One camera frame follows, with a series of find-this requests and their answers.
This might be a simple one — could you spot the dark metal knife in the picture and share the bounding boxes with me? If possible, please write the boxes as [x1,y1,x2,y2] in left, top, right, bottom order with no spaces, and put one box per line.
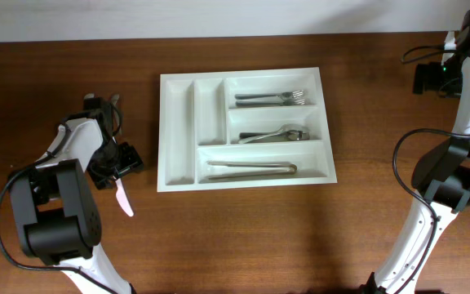
[207,168,297,180]
[207,161,297,169]

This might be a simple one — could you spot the pink handled utensil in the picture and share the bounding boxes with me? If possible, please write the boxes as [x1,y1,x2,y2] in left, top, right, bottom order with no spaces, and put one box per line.
[115,179,135,217]

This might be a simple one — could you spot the large metal spoon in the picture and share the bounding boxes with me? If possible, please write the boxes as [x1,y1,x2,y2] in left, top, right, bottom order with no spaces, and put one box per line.
[238,129,311,144]
[237,124,311,144]

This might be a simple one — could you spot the metal fork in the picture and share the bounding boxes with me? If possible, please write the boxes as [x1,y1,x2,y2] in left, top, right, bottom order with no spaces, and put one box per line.
[236,100,307,108]
[235,90,306,100]

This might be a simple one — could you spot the white plastic cutlery tray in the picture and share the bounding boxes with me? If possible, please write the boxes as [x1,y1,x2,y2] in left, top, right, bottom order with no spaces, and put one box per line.
[157,67,337,192]

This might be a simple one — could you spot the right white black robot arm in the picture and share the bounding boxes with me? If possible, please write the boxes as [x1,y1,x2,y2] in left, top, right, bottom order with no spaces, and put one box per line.
[358,10,470,293]

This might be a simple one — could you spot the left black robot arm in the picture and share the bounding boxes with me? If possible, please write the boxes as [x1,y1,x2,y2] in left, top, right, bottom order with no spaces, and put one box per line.
[1,94,144,293]

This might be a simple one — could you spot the small metal teaspoon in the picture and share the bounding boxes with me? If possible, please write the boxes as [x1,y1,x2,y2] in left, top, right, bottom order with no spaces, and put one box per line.
[110,94,123,136]
[83,93,95,100]

